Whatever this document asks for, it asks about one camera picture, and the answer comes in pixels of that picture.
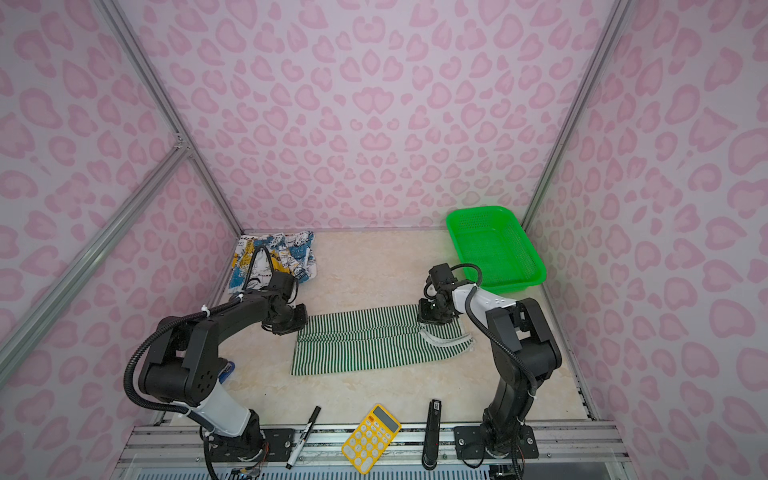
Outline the black stapler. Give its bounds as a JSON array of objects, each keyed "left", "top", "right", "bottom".
[{"left": 421, "top": 399, "right": 442, "bottom": 471}]

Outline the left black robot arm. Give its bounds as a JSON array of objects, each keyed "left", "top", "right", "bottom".
[{"left": 123, "top": 270, "right": 308, "bottom": 462}]

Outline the yellow calculator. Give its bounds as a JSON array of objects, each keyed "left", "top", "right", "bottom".
[{"left": 341, "top": 404, "right": 402, "bottom": 475}]

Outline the green plastic basket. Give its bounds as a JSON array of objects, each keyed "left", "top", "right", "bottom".
[{"left": 446, "top": 206, "right": 547, "bottom": 295}]

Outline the green white striped garment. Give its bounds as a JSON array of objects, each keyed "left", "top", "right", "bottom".
[{"left": 291, "top": 304, "right": 474, "bottom": 376}]

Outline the blue stapler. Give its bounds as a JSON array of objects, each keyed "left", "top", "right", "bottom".
[{"left": 218, "top": 361, "right": 236, "bottom": 384}]

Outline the colourful printed white shirt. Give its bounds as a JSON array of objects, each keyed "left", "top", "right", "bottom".
[{"left": 227, "top": 230, "right": 317, "bottom": 294}]

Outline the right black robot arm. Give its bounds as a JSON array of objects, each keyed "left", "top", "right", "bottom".
[{"left": 418, "top": 263, "right": 562, "bottom": 477}]

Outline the black marker pen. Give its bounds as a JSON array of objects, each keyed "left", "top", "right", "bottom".
[{"left": 285, "top": 405, "right": 322, "bottom": 470}]

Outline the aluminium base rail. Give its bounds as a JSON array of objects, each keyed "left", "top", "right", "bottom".
[{"left": 116, "top": 420, "right": 637, "bottom": 479}]

